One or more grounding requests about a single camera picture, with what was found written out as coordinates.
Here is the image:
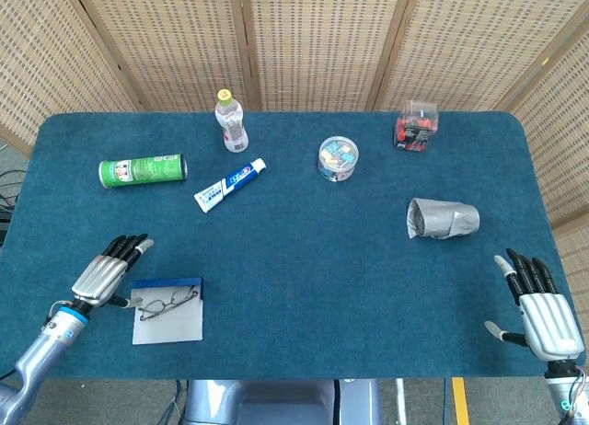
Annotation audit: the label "clear drink bottle yellow cap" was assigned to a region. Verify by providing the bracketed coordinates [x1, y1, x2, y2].
[214, 88, 250, 154]

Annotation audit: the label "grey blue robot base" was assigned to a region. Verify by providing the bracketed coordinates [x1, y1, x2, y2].
[183, 378, 383, 425]

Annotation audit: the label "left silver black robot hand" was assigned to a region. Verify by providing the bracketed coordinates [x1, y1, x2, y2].
[71, 233, 155, 309]

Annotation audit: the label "black floor cables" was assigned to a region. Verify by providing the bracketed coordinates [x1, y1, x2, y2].
[0, 167, 27, 210]

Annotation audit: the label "blue white toothpaste tube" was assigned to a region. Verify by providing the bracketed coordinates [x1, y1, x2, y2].
[193, 157, 268, 214]

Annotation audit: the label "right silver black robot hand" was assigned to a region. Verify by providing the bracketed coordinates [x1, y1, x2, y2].
[483, 248, 585, 362]

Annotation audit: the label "blue cardboard glasses case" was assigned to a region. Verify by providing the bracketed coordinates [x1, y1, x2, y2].
[131, 277, 204, 346]

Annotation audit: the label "blue table cloth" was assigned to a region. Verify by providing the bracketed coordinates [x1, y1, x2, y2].
[0, 110, 585, 381]

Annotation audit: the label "thin-framed eyeglasses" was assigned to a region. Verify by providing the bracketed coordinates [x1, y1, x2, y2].
[138, 285, 200, 322]

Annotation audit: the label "woven wooden folding screen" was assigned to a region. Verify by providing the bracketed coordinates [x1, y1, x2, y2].
[0, 0, 589, 325]

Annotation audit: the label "round clear binder clip jar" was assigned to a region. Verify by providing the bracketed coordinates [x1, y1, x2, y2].
[317, 136, 360, 184]

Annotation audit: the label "white table leg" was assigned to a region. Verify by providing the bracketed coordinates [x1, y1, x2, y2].
[394, 378, 409, 425]

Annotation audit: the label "grey garbage bag roll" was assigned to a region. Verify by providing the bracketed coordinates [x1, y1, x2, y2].
[406, 197, 481, 241]

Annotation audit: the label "blue cable bundle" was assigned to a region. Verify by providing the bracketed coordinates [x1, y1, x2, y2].
[160, 379, 190, 425]

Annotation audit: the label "green chip can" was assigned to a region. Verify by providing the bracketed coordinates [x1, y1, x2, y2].
[98, 154, 189, 190]

